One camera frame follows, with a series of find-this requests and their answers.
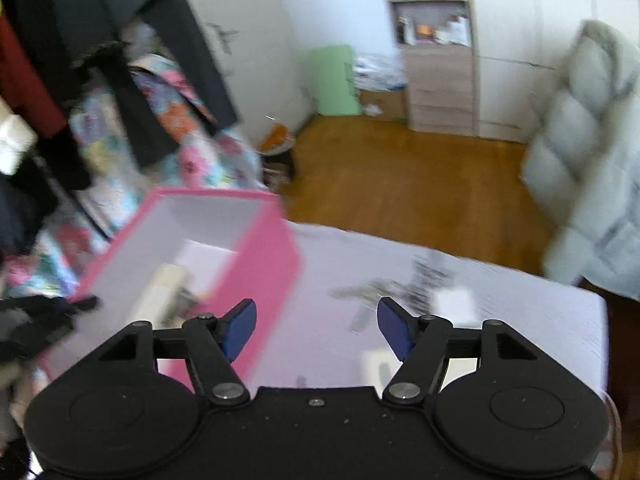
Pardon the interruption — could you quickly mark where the plastic bag of packages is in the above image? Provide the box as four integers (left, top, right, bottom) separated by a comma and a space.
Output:
354, 54, 407, 91

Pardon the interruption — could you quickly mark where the white patterned bed sheet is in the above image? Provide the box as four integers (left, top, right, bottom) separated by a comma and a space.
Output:
246, 224, 608, 393

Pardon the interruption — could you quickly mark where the pink cardboard box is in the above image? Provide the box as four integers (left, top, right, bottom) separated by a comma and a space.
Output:
38, 188, 302, 384

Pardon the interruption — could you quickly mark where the light wood wardrobe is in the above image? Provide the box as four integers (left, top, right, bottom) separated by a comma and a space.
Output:
471, 0, 620, 142

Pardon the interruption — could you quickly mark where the floral quilt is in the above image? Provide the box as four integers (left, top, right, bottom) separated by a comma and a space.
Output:
1, 54, 262, 298

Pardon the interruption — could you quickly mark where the small waste bin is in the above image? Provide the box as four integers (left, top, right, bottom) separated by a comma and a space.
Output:
258, 122, 297, 193

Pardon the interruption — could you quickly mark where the wooden shelf cabinet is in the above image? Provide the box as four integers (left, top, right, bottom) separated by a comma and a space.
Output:
386, 0, 476, 136

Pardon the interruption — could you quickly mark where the cream flat box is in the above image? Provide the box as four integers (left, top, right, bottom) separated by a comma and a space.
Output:
131, 263, 195, 328

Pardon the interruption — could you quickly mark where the dark hanging garment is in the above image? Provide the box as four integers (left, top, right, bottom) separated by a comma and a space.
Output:
53, 0, 238, 168

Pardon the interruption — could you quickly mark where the grey puffer jacket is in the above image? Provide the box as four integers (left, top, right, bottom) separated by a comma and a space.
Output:
521, 21, 639, 299

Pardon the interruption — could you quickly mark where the red hanging garment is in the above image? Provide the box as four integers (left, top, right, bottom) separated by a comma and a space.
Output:
0, 11, 67, 136

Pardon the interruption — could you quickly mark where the cream fleece jacket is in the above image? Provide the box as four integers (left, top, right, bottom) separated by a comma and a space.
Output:
0, 101, 37, 176

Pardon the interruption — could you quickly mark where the brown cardboard box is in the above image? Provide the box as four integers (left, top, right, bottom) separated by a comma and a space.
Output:
359, 89, 408, 122

